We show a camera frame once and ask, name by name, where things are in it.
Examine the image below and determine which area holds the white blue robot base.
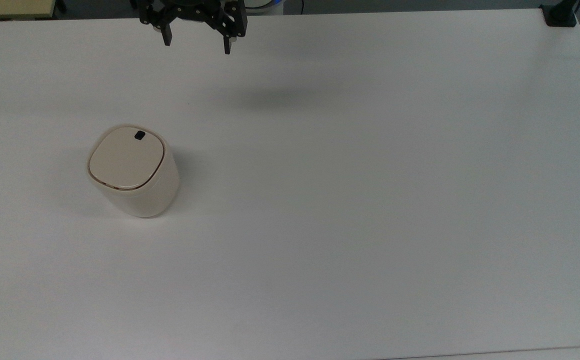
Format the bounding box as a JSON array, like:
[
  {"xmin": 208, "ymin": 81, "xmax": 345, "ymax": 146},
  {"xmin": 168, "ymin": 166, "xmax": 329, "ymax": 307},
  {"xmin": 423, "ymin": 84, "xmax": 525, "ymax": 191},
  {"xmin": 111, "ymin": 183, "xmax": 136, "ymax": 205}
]
[{"xmin": 244, "ymin": 0, "xmax": 285, "ymax": 16}]

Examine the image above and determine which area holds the beige wooden side table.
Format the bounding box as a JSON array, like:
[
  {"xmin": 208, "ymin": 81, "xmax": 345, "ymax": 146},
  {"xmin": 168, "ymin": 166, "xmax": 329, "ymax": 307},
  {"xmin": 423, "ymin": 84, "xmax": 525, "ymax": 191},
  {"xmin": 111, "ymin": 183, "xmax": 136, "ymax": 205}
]
[{"xmin": 0, "ymin": 0, "xmax": 57, "ymax": 21}]

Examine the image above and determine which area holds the black table clamp mount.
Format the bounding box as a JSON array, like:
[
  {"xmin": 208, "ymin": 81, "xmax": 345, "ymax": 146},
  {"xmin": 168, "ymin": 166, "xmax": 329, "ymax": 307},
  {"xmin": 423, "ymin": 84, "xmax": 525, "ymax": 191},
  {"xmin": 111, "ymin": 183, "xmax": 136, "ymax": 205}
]
[{"xmin": 540, "ymin": 0, "xmax": 580, "ymax": 28}]

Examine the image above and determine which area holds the beige trash bin lid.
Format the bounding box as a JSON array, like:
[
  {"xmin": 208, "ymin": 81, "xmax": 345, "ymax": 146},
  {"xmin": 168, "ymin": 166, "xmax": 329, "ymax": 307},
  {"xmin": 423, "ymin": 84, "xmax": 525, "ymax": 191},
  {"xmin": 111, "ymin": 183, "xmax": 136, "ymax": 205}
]
[{"xmin": 88, "ymin": 126, "xmax": 165, "ymax": 190}]

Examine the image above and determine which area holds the beige round trash bin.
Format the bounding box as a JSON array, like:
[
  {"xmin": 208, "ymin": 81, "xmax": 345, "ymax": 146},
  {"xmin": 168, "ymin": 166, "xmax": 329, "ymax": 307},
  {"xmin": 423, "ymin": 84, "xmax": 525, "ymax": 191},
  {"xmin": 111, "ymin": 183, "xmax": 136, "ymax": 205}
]
[{"xmin": 86, "ymin": 124, "xmax": 180, "ymax": 219}]

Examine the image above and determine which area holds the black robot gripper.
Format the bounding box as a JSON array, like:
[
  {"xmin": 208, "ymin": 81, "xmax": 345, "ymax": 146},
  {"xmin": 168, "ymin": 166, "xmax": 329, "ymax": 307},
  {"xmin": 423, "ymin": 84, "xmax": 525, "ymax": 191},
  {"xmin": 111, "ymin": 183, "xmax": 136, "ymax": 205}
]
[{"xmin": 130, "ymin": 0, "xmax": 249, "ymax": 55}]

